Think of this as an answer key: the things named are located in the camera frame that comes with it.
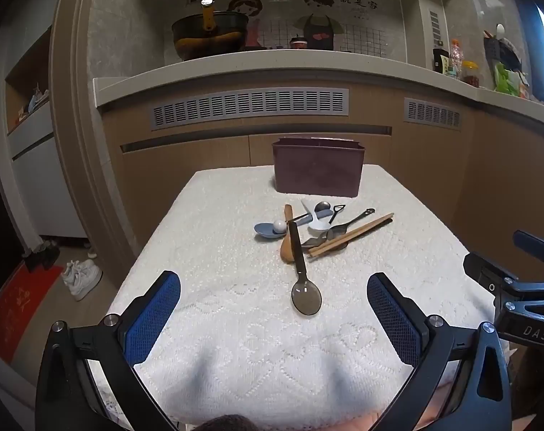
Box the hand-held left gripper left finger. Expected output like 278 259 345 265
35 270 181 431

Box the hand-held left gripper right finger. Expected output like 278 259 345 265
366 272 512 431

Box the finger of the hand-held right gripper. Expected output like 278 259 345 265
513 230 544 263
463 252 531 300

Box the black spoon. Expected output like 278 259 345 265
327 208 376 240

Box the thin dark metal utensil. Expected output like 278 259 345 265
300 233 349 251

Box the white plastic spoon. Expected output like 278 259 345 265
300 198 332 233

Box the wooden spoon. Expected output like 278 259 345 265
280 204 300 262

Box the blue plastic spoon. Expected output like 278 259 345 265
254 222 288 240

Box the maroon plastic utensil container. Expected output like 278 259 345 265
272 136 366 198

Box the white sneaker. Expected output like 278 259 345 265
65 259 103 288
62 273 100 301

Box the white lace tablecloth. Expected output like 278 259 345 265
103 164 502 429

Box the dark object on floor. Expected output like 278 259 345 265
23 242 61 272

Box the red floor mat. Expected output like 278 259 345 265
0 263 64 351

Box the wooden kitchen cabinet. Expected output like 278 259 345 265
101 76 544 256

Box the short grey vent grille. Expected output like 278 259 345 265
404 97 461 131

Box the green packet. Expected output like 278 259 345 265
494 63 531 99

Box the yellow-lidded jar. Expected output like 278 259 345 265
461 60 480 87

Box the black basket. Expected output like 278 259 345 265
483 24 524 73

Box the dark packet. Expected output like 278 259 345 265
432 48 451 74

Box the white shelf unit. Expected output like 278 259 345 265
0 22 91 241

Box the long grey vent grille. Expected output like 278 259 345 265
153 90 350 131

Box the white kitchen countertop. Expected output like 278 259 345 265
93 49 544 120

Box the black wok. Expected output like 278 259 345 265
171 9 250 61

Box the yellow bottle with shiny cap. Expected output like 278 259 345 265
200 0 215 32

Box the cartoon wall poster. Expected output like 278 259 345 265
164 0 401 55

